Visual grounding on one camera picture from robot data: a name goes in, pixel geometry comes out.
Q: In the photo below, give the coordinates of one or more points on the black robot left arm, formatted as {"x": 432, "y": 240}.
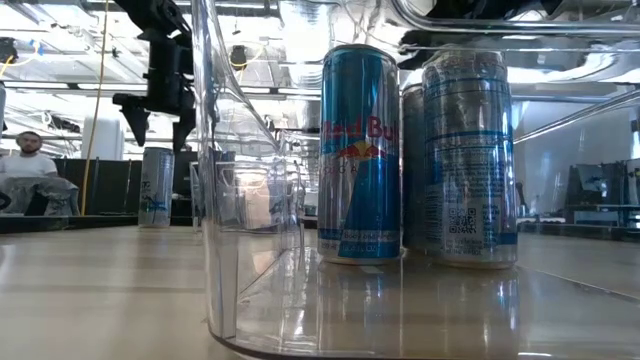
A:
{"x": 150, "y": 12}

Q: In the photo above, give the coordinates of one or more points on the dark workstation desk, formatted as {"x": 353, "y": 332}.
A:
{"x": 600, "y": 190}

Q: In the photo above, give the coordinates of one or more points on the person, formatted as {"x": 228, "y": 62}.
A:
{"x": 30, "y": 165}

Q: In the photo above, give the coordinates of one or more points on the clear plastic bin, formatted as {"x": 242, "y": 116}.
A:
{"x": 245, "y": 195}
{"x": 260, "y": 300}

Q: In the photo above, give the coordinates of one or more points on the black partition panel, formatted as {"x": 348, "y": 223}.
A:
{"x": 115, "y": 185}

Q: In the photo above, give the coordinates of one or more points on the blue silver Red Bull can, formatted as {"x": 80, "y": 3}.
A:
{"x": 413, "y": 175}
{"x": 470, "y": 175}
{"x": 359, "y": 200}

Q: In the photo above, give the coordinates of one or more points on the white Celsius can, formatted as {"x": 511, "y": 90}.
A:
{"x": 156, "y": 190}

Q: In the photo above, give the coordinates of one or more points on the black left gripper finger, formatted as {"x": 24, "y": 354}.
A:
{"x": 184, "y": 130}
{"x": 135, "y": 115}

